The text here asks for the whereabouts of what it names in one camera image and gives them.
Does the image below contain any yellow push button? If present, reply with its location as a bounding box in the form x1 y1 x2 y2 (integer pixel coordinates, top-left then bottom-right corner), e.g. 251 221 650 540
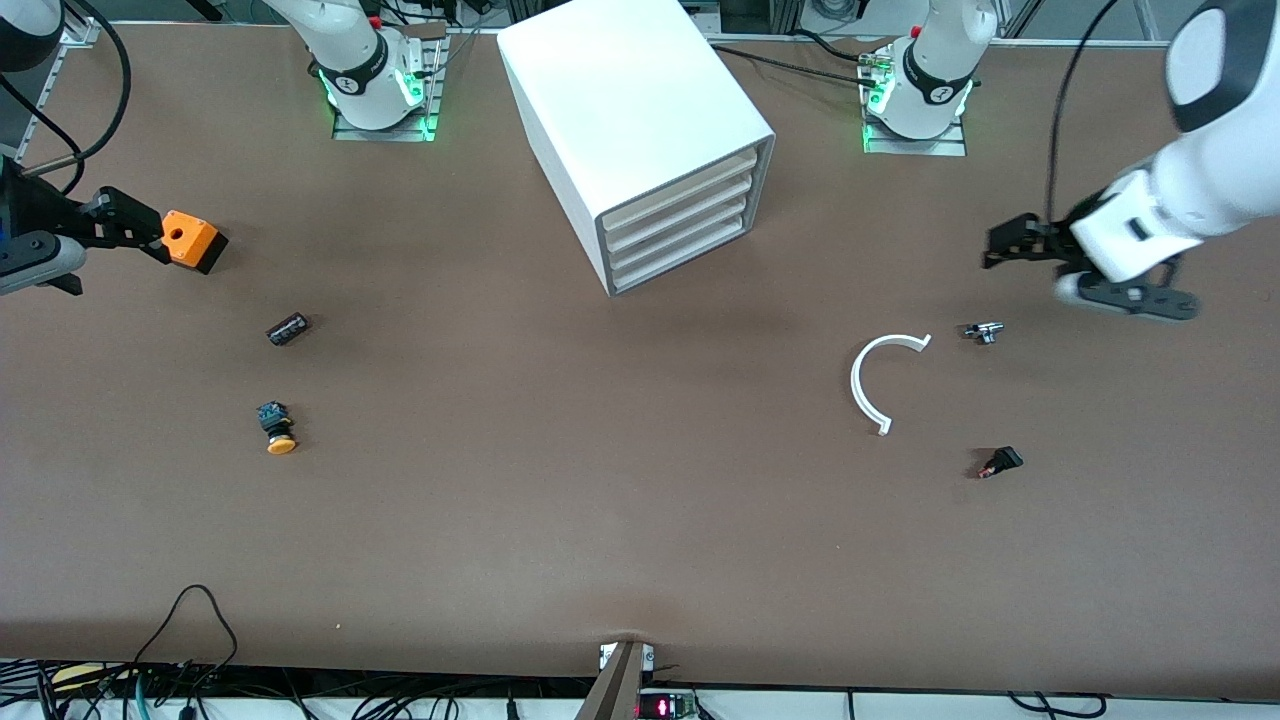
256 401 299 456

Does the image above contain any beige fronted cabinet drawer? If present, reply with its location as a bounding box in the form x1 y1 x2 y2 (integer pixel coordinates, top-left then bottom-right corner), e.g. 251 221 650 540
600 148 758 233

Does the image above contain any white curved plastic arc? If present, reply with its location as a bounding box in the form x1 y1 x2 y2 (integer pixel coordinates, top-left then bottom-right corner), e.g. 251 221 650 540
850 333 933 437

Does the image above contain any orange button enclosure box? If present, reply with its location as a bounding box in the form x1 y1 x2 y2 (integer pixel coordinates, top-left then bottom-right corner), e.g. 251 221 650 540
162 210 229 276

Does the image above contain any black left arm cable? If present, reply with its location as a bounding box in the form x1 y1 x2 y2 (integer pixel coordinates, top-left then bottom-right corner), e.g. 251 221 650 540
1045 0 1121 226

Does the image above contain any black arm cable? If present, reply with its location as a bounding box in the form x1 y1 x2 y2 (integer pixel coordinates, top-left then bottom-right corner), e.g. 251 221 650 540
1045 0 1121 226
0 0 133 196

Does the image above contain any aluminium frame profile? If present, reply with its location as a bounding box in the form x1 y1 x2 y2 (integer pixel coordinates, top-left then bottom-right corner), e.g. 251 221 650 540
18 20 101 153

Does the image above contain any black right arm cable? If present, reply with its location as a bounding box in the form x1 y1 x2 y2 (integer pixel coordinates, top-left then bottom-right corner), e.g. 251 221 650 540
0 0 133 196

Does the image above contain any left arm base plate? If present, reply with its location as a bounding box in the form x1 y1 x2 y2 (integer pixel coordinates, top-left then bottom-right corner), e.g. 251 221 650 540
862 40 969 157

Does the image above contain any black power cable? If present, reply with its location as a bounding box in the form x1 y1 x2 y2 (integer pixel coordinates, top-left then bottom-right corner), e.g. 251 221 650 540
790 28 881 63
712 45 881 89

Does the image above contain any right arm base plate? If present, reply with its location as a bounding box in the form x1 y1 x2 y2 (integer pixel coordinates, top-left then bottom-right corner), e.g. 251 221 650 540
332 25 448 143

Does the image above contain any thin black looped cable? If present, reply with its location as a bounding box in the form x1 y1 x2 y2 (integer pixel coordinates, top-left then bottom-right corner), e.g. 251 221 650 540
130 585 241 691

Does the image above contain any black cable bundle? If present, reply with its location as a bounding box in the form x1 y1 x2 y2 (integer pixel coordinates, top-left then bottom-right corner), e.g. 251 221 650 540
0 658 601 720

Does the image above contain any brown wooden post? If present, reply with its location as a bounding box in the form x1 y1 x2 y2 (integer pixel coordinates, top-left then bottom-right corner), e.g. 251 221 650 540
575 640 646 720

